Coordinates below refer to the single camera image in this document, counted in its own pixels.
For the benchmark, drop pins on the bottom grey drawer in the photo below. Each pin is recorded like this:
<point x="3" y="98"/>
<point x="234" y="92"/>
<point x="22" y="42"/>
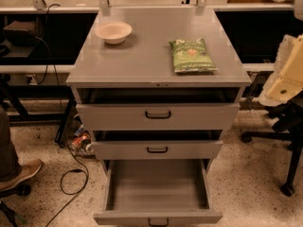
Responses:
<point x="157" y="193"/>

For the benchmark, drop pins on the middle grey drawer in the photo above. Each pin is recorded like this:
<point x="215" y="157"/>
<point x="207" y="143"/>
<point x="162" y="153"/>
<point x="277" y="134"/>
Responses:
<point x="139" y="150"/>

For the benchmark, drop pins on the wire basket with cans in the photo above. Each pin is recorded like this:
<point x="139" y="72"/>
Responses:
<point x="77" y="138"/>

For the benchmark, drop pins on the tan shoe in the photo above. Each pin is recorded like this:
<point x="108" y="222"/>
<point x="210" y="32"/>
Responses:
<point x="29" y="170"/>

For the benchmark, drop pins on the green jalapeno chip bag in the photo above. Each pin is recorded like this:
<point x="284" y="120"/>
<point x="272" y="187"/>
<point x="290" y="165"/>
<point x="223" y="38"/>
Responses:
<point x="191" y="56"/>

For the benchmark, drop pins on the black box on shelf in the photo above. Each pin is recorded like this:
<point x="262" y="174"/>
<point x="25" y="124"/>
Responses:
<point x="21" y="33"/>

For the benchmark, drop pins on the grey drawer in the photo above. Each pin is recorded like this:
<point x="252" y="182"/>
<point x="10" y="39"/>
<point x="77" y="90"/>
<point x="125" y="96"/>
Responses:
<point x="157" y="193"/>
<point x="139" y="150"/>
<point x="157" y="117"/>

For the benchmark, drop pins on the black office chair base left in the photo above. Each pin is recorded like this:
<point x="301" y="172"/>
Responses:
<point x="8" y="204"/>

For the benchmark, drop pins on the grey drawer cabinet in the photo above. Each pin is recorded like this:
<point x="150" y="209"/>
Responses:
<point x="140" y="70"/>

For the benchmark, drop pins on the white bowl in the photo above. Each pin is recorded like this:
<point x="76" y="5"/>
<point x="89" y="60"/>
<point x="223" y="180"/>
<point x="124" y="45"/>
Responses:
<point x="113" y="32"/>

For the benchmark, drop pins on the dark trouser leg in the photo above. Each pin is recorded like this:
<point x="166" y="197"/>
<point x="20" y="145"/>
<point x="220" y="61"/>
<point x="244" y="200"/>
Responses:
<point x="9" y="162"/>

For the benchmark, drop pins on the black office chair right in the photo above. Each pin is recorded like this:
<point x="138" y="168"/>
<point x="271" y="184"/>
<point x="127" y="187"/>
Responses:
<point x="289" y="127"/>

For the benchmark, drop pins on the top grey drawer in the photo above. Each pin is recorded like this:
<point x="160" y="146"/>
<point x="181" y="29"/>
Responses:
<point x="157" y="117"/>

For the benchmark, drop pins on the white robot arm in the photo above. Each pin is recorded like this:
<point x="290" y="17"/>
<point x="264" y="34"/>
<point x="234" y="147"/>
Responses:
<point x="287" y="79"/>

